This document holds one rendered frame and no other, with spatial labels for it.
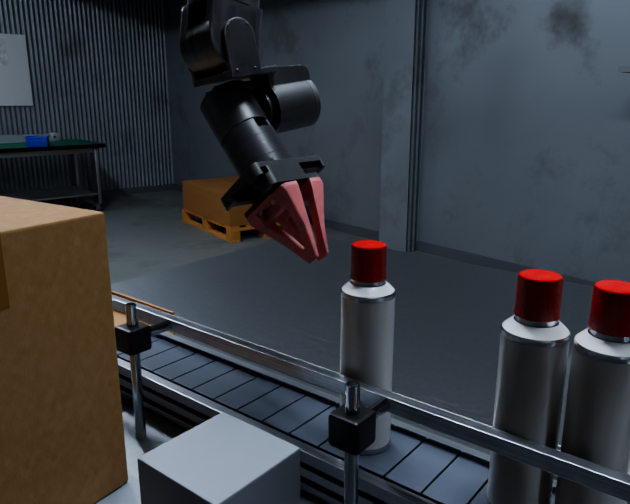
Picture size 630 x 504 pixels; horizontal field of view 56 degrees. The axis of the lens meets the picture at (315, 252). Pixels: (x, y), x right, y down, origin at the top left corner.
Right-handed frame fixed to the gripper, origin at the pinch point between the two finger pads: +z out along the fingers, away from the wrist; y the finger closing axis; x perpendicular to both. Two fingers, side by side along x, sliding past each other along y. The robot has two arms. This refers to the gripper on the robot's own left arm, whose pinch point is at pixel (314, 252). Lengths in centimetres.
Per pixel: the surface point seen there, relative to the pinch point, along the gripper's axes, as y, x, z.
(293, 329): 27.3, 35.6, 0.4
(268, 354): -4.1, 8.8, 6.2
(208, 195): 308, 330, -191
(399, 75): 363, 141, -164
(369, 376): -2.0, 0.4, 13.1
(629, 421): -0.7, -17.8, 25.0
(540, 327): -1.4, -16.4, 16.3
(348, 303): -2.6, -2.5, 6.5
